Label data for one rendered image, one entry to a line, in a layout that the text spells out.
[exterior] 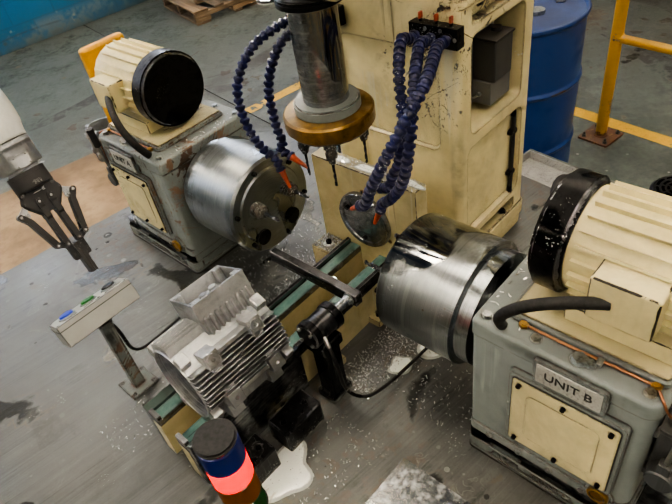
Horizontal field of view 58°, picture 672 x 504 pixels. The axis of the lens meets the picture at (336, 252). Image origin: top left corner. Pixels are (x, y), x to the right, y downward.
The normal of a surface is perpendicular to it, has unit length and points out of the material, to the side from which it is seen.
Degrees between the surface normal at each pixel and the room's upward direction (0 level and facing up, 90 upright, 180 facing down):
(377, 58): 90
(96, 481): 0
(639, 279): 0
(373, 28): 90
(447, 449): 0
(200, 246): 90
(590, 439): 90
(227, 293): 67
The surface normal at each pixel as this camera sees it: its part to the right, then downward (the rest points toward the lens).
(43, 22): 0.64, 0.44
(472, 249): -0.16, -0.72
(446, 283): -0.53, -0.22
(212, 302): 0.61, 0.06
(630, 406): -0.66, 0.56
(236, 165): -0.33, -0.55
